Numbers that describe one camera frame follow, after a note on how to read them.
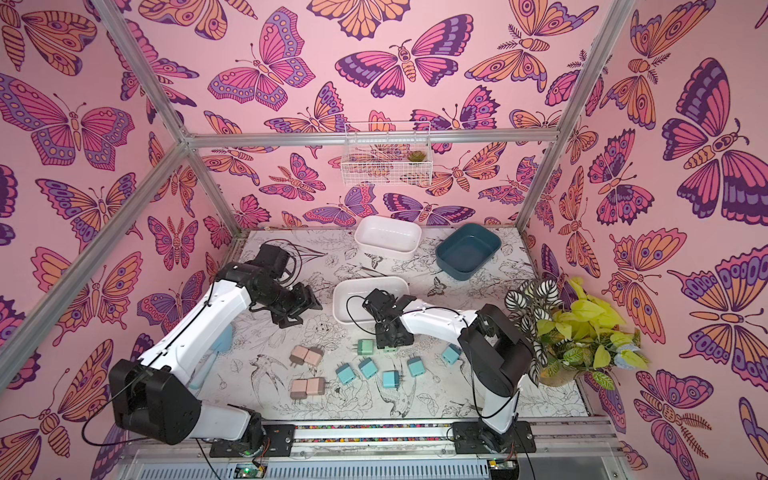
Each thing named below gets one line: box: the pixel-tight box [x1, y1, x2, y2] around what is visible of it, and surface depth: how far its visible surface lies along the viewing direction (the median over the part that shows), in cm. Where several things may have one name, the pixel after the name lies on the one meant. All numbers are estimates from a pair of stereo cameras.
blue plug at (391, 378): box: [382, 370, 405, 388], surface depth 83 cm
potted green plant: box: [505, 276, 649, 390], surface depth 70 cm
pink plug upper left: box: [289, 345, 309, 368], surface depth 88 cm
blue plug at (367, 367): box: [358, 356, 378, 379], surface depth 86 cm
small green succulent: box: [407, 150, 426, 162], surface depth 95 cm
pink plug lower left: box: [290, 378, 308, 404], surface depth 83 cm
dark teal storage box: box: [435, 223, 502, 281], surface depth 116 cm
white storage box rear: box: [354, 216, 422, 260], surface depth 119 cm
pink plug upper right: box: [304, 344, 325, 366], surface depth 88 cm
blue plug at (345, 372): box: [335, 362, 356, 384], surface depth 85 cm
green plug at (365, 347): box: [357, 339, 375, 356], surface depth 89 cm
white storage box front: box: [332, 276, 410, 325], surface depth 101 cm
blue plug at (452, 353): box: [442, 343, 463, 365], surface depth 88 cm
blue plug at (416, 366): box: [407, 357, 426, 377], surface depth 86 cm
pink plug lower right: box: [306, 377, 326, 395], surface depth 83 cm
